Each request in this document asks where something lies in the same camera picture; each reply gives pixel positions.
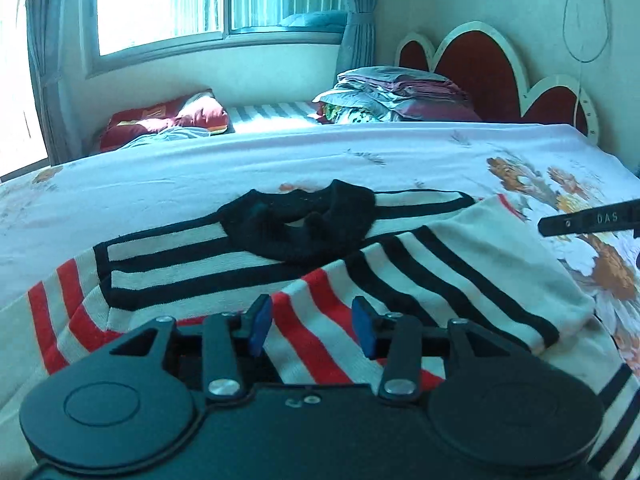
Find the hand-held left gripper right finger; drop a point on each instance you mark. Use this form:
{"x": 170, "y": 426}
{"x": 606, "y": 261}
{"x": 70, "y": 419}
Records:
{"x": 364, "y": 327}

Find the short blue curtain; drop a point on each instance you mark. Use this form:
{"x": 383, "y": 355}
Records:
{"x": 357, "y": 20}

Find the light blue crumpled cloth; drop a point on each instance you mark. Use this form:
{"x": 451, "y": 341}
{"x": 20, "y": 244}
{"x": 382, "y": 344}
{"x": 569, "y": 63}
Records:
{"x": 170, "y": 135}

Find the colourful printed blanket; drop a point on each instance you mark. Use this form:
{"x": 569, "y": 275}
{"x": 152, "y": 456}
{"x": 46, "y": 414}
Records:
{"x": 347, "y": 114}

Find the teal windowsill cushion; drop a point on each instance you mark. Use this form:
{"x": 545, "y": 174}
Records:
{"x": 315, "y": 20}

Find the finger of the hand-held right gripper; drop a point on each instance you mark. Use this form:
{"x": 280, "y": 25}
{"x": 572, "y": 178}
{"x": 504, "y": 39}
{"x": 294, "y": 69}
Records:
{"x": 590, "y": 220}

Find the floral bed sheet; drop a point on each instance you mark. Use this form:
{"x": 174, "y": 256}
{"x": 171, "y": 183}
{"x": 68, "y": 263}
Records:
{"x": 200, "y": 175}

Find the striped knit sweater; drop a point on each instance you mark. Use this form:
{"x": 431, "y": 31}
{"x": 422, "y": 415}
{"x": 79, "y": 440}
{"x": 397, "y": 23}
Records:
{"x": 450, "y": 260}

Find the glass balcony door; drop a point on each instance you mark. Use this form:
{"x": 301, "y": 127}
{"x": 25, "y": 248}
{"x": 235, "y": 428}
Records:
{"x": 17, "y": 85}

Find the long blue curtain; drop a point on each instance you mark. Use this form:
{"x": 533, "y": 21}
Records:
{"x": 52, "y": 60}

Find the stack of folded bedding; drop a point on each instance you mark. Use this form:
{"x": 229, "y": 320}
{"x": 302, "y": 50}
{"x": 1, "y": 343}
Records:
{"x": 410, "y": 95}

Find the window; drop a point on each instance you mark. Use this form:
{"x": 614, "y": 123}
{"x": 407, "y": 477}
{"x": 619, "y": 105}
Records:
{"x": 165, "y": 5}

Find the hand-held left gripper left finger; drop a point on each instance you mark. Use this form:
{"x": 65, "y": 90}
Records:
{"x": 260, "y": 325}

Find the dark red pillow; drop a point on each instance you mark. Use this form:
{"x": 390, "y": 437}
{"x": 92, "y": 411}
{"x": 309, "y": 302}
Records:
{"x": 165, "y": 115}

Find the red and white headboard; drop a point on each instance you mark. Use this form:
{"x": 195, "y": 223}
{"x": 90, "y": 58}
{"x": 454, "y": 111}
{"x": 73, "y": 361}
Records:
{"x": 475, "y": 75}

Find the striped mattress cover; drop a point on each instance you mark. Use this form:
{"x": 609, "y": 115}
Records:
{"x": 270, "y": 115}

